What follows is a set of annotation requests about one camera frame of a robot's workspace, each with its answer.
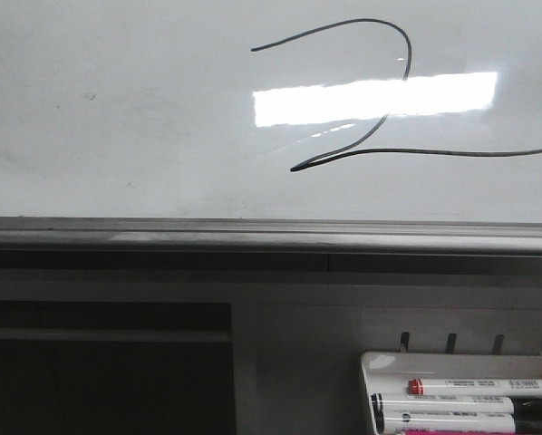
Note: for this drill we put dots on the grey aluminium whiteboard ledge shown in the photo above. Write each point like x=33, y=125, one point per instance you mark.
x=269, y=235

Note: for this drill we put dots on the red-capped whiteboard marker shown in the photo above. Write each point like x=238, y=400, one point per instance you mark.
x=530, y=388

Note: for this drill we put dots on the white marker tray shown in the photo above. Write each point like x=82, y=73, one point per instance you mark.
x=386, y=372

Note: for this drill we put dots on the black-capped marker upper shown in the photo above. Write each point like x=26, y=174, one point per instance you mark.
x=406, y=402

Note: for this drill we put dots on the black-capped marker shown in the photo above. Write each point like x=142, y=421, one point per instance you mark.
x=406, y=402
x=504, y=423

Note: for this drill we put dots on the pink marker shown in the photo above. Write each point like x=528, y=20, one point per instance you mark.
x=438, y=432

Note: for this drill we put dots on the black-capped marker lower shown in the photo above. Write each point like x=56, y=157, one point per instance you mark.
x=504, y=423

